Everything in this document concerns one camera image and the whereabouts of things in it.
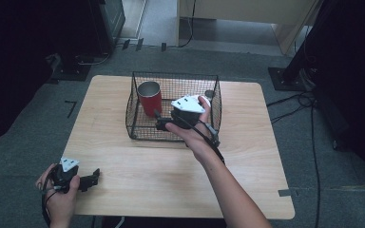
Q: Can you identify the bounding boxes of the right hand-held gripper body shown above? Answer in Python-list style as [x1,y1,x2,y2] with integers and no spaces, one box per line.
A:
[170,94,207,130]

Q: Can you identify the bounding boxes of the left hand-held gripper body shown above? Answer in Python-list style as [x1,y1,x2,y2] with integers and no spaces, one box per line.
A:
[51,157,81,195]

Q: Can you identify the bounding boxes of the black wire mesh basket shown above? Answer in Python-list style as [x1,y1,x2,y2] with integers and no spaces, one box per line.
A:
[125,70,223,143]

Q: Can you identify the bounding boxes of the red metal cup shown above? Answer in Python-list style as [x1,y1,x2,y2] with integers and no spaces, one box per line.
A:
[136,81,163,118]

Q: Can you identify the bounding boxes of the person's left hand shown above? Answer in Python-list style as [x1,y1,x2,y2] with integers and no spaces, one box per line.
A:
[34,162,81,223]

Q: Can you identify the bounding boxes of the person's right hand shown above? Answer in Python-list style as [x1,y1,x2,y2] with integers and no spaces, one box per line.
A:
[164,95,221,161]

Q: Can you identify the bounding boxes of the black angled tape mark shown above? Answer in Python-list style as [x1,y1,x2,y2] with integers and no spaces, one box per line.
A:
[64,100,78,119]

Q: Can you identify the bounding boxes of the person's dark clothing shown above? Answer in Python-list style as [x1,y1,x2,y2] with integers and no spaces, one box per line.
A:
[101,216,228,228]

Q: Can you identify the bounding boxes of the black cabinet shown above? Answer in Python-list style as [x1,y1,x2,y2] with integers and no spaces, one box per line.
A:
[86,0,126,57]

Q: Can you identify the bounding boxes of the beige wooden furniture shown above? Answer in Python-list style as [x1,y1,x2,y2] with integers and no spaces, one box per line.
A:
[175,0,323,55]

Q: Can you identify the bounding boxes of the black slanted stand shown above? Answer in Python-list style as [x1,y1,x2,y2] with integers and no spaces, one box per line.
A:
[267,0,331,93]

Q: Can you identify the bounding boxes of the dark curtain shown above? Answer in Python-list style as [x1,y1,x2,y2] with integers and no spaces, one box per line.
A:
[0,0,91,150]
[307,0,365,191]

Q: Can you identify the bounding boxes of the right hand-held gripper cable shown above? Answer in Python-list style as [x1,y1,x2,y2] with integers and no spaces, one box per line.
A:
[171,111,226,166]

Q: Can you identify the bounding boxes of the hand-held gripper cable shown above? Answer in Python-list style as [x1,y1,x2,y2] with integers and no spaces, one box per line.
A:
[38,165,62,228]
[171,111,226,166]

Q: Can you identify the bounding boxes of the left hand-held gripper cable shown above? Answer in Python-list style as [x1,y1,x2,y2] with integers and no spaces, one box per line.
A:
[38,165,62,228]

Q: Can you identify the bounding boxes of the grey floor cable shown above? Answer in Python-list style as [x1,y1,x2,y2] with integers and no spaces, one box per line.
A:
[76,50,114,67]

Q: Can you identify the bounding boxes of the black hanging cable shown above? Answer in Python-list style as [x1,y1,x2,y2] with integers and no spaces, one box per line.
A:
[166,0,198,49]

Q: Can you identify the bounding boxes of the black stand base plate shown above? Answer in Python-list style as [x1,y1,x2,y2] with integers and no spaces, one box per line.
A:
[49,54,92,83]

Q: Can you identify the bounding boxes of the black floor cable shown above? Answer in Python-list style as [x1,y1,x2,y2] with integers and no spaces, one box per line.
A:
[265,90,323,228]

